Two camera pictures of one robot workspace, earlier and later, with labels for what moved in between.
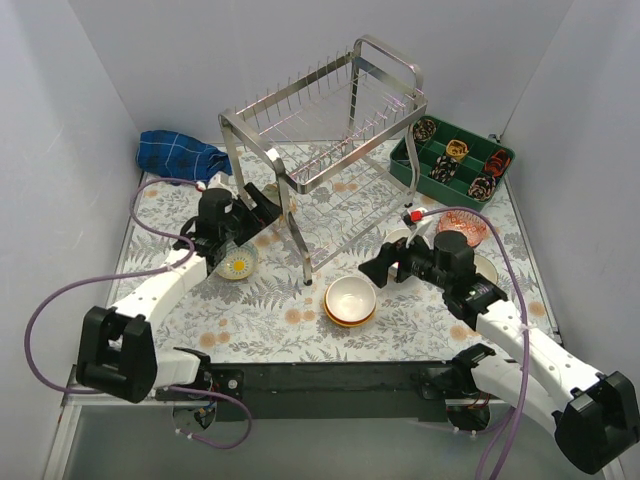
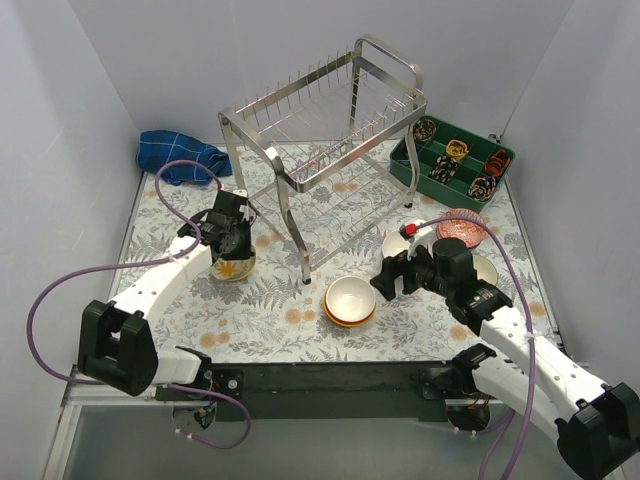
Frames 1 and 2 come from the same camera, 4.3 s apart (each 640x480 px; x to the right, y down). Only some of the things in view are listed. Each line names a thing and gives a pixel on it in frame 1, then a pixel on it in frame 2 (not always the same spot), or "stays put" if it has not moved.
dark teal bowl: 485,267 stays put
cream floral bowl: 272,193 → 234,269
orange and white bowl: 350,300 stays put
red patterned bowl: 471,225 stays put
